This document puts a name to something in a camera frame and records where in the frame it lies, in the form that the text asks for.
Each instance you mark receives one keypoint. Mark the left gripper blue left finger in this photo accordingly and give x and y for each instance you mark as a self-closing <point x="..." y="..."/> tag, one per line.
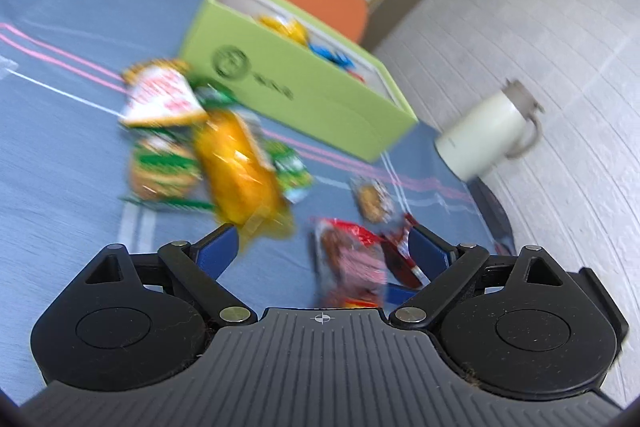
<point x="216" y="251"/>

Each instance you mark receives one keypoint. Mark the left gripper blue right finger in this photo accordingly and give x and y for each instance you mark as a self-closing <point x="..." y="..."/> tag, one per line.
<point x="432" y="254"/>

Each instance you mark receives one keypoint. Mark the dark red snack packet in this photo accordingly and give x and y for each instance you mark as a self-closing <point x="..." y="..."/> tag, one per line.
<point x="395" y="245"/>

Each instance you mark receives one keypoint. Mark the small round biscuit packet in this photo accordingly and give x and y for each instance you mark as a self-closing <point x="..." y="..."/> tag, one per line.
<point x="372" y="199"/>

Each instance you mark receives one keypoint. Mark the orange transparent snack pack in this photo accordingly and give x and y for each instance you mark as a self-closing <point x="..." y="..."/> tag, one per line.
<point x="241" y="180"/>

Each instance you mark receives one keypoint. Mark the red clear jerky packet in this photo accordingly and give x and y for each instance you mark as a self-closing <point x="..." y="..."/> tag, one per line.
<point x="350" y="264"/>

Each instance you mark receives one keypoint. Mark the green biscuit pack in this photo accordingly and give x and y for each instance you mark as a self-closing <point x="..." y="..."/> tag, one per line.
<point x="164" y="172"/>

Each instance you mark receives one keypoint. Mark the green pea snack packet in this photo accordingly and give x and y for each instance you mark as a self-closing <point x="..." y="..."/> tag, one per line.
<point x="292" y="175"/>

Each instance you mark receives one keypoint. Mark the white red triangular snack bag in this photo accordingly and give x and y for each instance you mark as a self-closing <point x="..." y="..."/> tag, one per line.
<point x="160" y="96"/>

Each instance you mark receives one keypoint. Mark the blue snack packet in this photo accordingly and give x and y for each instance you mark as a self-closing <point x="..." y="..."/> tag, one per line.
<point x="339" y="59"/>

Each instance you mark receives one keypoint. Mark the yellow snack packet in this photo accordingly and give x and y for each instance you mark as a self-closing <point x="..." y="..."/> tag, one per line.
<point x="290" y="29"/>

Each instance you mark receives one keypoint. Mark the black rectangular case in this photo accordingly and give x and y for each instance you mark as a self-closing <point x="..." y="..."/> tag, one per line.
<point x="495" y="217"/>

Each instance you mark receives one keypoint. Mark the cream thermos jug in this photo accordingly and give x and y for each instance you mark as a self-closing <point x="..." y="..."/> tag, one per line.
<point x="504" y="126"/>

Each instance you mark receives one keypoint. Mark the green cardboard box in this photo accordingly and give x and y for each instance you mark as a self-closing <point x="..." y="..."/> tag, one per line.
<point x="360" y="111"/>

